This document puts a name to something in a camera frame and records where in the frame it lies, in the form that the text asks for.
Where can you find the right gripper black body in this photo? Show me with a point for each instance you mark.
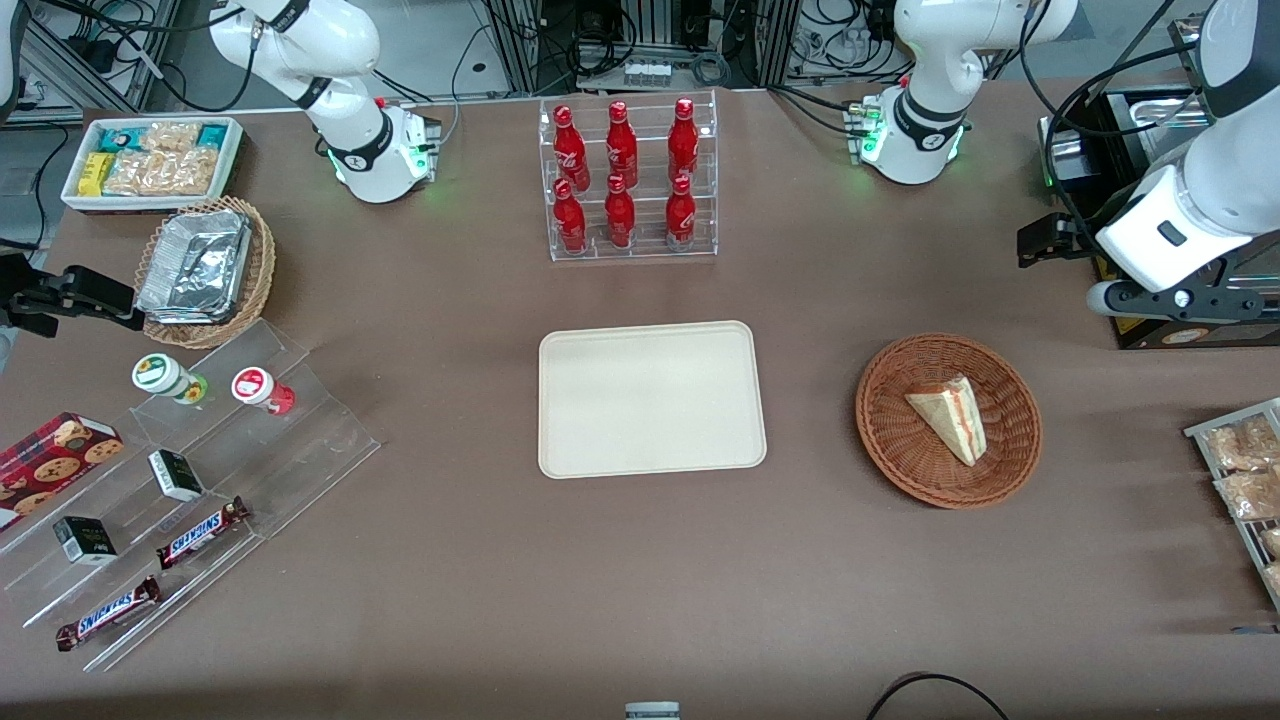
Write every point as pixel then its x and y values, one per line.
pixel 22 300

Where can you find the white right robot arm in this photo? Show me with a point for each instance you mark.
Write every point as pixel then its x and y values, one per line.
pixel 340 60

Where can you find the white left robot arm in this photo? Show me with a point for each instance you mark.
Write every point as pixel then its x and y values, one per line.
pixel 1230 150

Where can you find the light wicker basket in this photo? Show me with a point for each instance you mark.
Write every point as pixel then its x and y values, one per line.
pixel 258 270

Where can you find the wrapped triangle sandwich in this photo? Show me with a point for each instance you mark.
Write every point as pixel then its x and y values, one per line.
pixel 950 415

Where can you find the brown round wicker basket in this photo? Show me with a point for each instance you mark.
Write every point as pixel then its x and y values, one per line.
pixel 890 440

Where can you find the beige serving tray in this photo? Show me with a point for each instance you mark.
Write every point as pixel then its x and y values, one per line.
pixel 650 400

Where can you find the white snack bin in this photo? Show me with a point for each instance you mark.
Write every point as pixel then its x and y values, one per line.
pixel 70 195

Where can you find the green lid yogurt cup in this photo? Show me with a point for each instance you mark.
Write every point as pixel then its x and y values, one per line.
pixel 160 374

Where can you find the silver foil packets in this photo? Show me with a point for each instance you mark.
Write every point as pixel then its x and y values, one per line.
pixel 195 265

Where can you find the black box appliance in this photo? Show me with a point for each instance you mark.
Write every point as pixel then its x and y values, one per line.
pixel 1120 140

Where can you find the yellow snack packet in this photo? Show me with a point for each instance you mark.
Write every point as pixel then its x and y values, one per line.
pixel 96 173

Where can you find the clear cracker pack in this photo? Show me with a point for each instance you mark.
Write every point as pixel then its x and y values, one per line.
pixel 135 173
pixel 190 171
pixel 170 136

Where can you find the red tartan cookie box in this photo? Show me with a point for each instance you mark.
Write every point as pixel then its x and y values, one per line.
pixel 50 465

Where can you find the teal snack packet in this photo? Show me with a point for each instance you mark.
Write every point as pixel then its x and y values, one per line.
pixel 213 136
pixel 122 137

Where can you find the red lid yogurt cup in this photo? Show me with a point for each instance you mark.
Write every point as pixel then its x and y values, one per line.
pixel 255 387

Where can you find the small black carton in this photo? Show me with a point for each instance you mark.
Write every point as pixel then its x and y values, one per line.
pixel 175 476
pixel 85 540

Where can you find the clear bagged pastry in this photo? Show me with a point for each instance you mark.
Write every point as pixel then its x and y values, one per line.
pixel 1250 495
pixel 1240 445
pixel 1272 542
pixel 1273 580

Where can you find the clear acrylic stepped shelf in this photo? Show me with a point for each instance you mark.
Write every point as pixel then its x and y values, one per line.
pixel 300 440

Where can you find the Snickers bar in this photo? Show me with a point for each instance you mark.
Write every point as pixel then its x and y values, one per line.
pixel 200 533
pixel 105 613

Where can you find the red cola bottle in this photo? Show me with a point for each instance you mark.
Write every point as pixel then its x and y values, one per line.
pixel 680 220
pixel 620 220
pixel 683 145
pixel 570 225
pixel 621 150
pixel 570 155

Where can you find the clear acrylic bottle rack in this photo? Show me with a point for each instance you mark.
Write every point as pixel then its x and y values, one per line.
pixel 650 110

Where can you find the white power strip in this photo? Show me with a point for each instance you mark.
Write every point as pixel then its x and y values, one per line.
pixel 647 73

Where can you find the aluminium frame rack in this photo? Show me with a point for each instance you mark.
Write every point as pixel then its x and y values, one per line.
pixel 540 40

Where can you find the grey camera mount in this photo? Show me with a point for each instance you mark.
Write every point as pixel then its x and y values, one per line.
pixel 652 711

